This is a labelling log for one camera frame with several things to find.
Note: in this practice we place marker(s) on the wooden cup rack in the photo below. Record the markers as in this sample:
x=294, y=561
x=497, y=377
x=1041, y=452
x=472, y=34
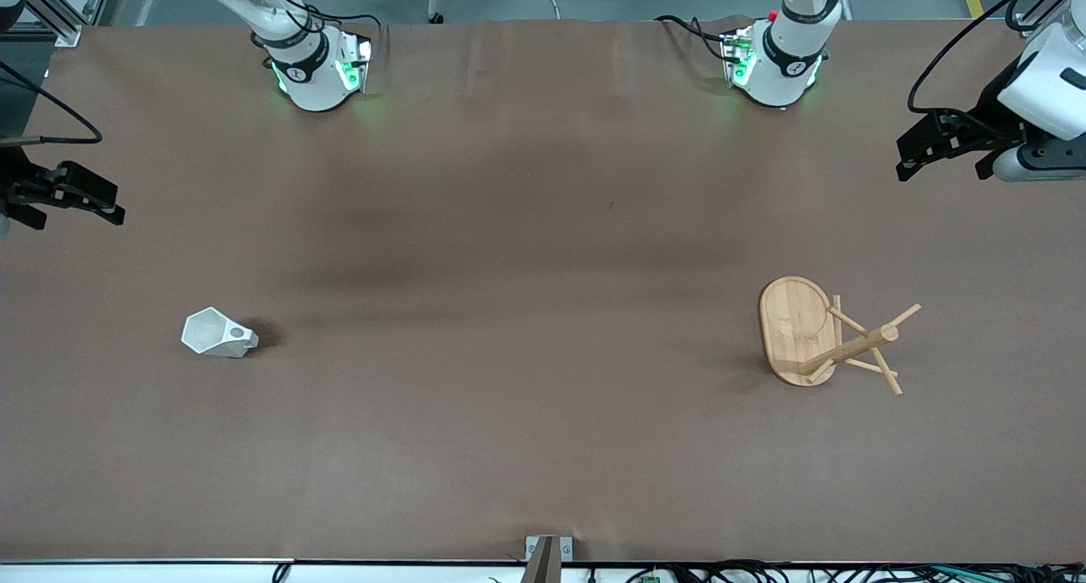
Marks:
x=793, y=328

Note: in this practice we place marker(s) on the brown table cover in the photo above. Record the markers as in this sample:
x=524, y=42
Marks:
x=543, y=396

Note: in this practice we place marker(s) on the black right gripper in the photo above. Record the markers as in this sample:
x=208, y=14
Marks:
x=14, y=178

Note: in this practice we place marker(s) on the grey metal bracket plate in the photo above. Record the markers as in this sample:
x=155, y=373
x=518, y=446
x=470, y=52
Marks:
x=567, y=549

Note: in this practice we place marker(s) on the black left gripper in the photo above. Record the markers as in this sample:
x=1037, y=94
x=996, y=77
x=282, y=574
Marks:
x=989, y=110

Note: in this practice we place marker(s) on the aluminium frame extrusion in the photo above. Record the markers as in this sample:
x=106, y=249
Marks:
x=59, y=27
x=1028, y=30

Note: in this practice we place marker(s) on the white faceted cup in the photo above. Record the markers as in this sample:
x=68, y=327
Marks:
x=212, y=333

